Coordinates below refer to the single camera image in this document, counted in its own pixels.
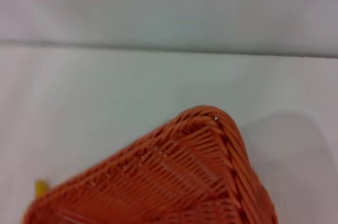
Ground orange woven plastic basket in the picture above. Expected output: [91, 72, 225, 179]
[22, 105, 279, 224]

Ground yellow plastic banana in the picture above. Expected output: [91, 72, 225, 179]
[33, 179, 50, 199]

